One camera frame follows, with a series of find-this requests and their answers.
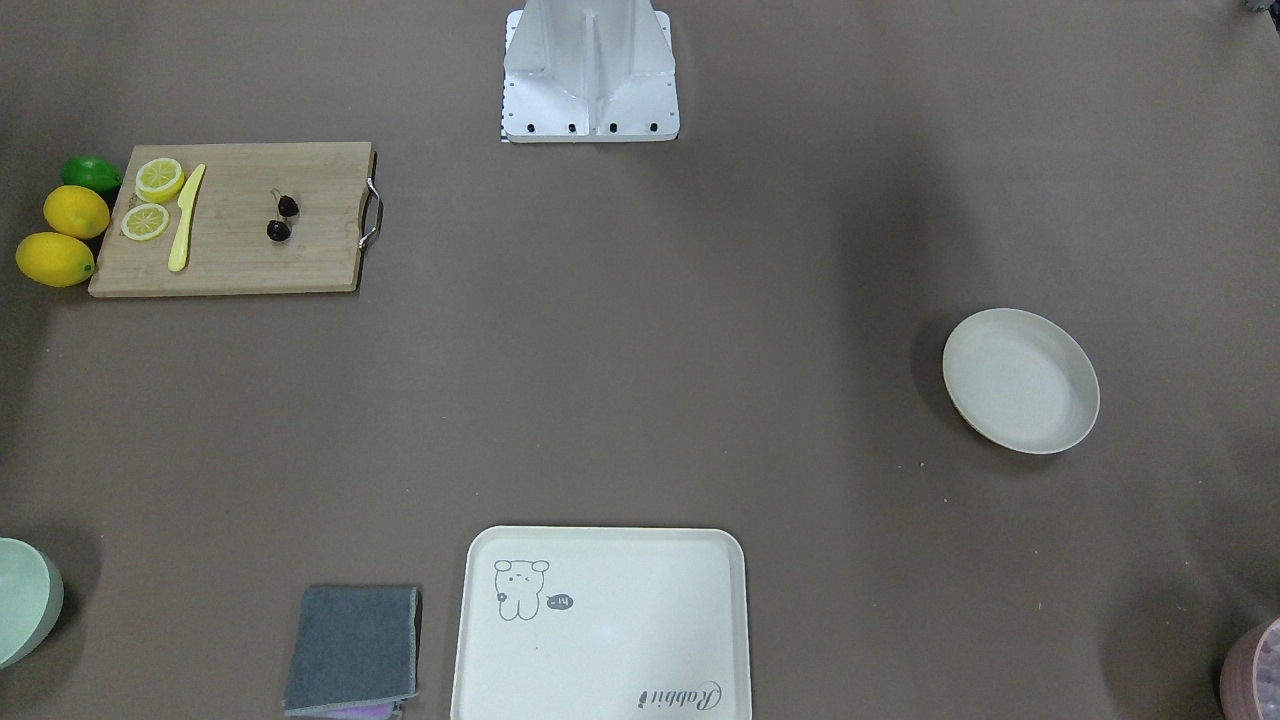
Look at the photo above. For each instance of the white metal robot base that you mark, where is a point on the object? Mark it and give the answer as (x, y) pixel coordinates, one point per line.
(589, 71)

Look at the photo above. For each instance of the cream rabbit tray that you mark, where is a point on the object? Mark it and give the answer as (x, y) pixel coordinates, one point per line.
(603, 623)

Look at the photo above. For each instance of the dark red cherry upper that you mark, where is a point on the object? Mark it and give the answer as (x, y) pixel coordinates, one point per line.
(286, 207)

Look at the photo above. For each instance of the cream round plate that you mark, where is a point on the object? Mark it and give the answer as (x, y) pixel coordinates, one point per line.
(1021, 381)

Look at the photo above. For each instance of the grey folded cloth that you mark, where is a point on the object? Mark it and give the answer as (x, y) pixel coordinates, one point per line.
(355, 653)

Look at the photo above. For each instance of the bamboo cutting board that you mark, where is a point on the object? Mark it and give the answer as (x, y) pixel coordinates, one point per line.
(229, 253)

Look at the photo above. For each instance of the yellow plastic knife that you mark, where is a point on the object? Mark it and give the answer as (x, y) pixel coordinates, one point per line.
(186, 201)

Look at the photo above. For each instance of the upper lemon slice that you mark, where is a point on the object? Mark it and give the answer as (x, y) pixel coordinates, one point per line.
(159, 180)

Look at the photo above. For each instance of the lemon slice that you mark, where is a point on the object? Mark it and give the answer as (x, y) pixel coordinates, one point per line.
(159, 180)
(145, 222)

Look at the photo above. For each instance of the lower lemon slice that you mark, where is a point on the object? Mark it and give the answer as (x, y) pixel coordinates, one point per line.
(145, 222)

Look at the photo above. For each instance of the upper yellow lemon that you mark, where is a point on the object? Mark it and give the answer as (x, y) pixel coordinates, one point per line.
(77, 211)

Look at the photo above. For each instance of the yellow lemon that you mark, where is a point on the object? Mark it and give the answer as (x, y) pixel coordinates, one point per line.
(55, 259)
(77, 211)

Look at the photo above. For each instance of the green lime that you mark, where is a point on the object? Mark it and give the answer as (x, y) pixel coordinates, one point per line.
(91, 172)

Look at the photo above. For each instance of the lower yellow lemon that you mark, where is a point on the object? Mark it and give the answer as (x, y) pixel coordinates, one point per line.
(55, 259)

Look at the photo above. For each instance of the mint green bowl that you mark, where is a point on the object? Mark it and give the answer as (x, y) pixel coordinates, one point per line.
(32, 593)

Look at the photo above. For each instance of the pink bowl with ice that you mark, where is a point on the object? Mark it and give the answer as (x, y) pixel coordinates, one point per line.
(1249, 678)

